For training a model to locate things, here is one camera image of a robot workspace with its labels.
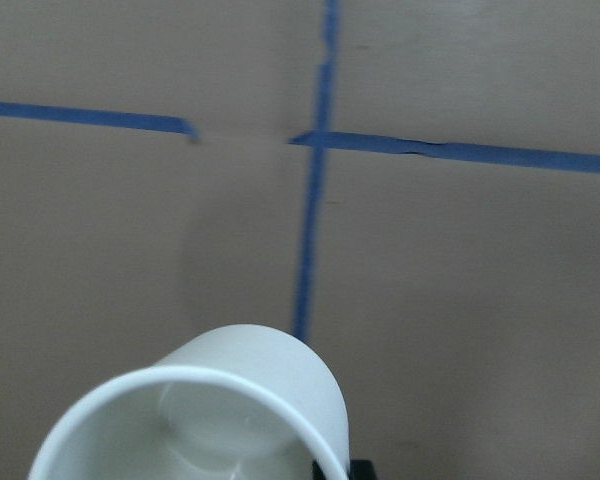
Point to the white smiley face mug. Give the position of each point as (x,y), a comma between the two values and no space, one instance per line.
(238,402)

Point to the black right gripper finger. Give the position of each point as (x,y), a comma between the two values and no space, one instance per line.
(358,470)

